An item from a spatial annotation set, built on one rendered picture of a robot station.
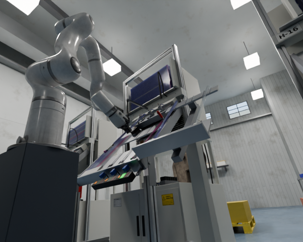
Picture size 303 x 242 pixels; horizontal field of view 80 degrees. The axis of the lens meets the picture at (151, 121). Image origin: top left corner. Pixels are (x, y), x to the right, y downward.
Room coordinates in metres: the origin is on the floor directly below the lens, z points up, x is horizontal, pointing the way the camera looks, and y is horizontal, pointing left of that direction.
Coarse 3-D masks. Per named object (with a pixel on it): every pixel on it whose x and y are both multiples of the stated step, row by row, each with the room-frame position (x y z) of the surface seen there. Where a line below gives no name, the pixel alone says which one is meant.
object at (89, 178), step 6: (126, 162) 0.97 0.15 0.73; (132, 162) 0.95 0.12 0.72; (138, 162) 0.93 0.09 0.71; (108, 168) 1.08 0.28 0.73; (114, 168) 1.05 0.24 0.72; (120, 168) 1.03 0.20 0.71; (132, 168) 0.99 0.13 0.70; (138, 168) 0.97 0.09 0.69; (90, 174) 1.21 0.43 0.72; (96, 174) 1.18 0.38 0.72; (108, 174) 1.13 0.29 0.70; (78, 180) 1.34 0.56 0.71; (84, 180) 1.30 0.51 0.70; (90, 180) 1.26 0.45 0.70; (96, 180) 1.23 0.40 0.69
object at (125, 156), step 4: (124, 152) 1.22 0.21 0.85; (128, 152) 1.16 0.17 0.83; (132, 152) 1.11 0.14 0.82; (116, 156) 1.26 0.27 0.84; (120, 156) 1.20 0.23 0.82; (124, 156) 1.15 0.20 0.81; (128, 156) 1.10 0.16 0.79; (132, 156) 1.06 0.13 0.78; (136, 156) 1.02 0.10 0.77; (112, 160) 1.24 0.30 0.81; (116, 160) 1.18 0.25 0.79; (120, 160) 1.13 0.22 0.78; (124, 160) 1.09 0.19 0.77; (128, 160) 1.04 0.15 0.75; (108, 164) 1.22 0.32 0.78; (112, 164) 1.15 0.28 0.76; (116, 164) 1.12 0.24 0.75; (104, 168) 1.20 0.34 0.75
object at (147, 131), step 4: (160, 120) 1.32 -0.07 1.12; (156, 124) 1.29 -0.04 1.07; (148, 128) 1.34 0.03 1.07; (152, 128) 1.27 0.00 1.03; (140, 132) 1.39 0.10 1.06; (144, 132) 1.32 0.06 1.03; (148, 132) 1.26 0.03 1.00; (124, 136) 1.62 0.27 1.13; (132, 136) 1.44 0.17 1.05; (136, 136) 1.36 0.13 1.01; (140, 136) 1.29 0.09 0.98; (144, 136) 1.39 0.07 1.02; (148, 136) 1.33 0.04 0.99; (128, 140) 1.41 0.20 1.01; (132, 140) 1.35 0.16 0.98; (140, 140) 1.37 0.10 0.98; (124, 144) 1.42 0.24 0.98
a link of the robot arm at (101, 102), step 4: (100, 92) 0.92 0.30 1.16; (92, 96) 0.92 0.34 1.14; (96, 96) 0.91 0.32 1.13; (100, 96) 0.92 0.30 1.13; (104, 96) 0.94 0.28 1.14; (92, 100) 0.94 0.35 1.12; (96, 100) 0.93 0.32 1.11; (100, 100) 0.93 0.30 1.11; (104, 100) 0.94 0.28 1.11; (108, 100) 0.96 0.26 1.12; (96, 104) 0.96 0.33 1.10; (100, 104) 0.95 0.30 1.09; (104, 104) 0.95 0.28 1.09; (108, 104) 0.96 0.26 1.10; (112, 104) 0.99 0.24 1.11; (100, 108) 0.98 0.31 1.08; (104, 108) 0.97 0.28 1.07; (108, 108) 0.98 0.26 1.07; (104, 112) 1.00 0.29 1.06
